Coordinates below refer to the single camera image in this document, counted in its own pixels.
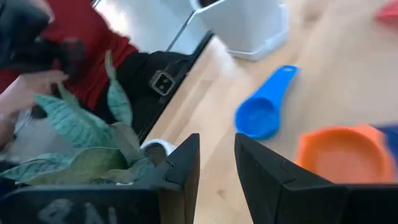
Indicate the person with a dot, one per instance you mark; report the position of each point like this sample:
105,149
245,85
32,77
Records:
90,34

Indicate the red measuring cup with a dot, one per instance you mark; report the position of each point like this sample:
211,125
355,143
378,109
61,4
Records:
388,12

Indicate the white hexagonal plant pot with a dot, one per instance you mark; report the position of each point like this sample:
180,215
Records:
248,28

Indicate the person's hand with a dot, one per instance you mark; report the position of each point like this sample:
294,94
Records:
28,93

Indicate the white round plant pot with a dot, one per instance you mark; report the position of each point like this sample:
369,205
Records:
157,151

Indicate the orange measuring cup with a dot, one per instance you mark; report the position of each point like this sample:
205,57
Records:
345,155

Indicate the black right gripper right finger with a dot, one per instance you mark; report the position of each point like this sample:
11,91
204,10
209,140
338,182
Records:
311,205

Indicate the small blue measuring cup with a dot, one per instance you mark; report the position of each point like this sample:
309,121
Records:
261,115

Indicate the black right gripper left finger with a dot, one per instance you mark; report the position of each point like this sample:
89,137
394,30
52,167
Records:
93,205

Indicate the black hand-held device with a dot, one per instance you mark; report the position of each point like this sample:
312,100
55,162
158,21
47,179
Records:
21,40

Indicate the striped green leafy plant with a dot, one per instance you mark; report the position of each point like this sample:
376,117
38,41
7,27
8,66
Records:
77,124

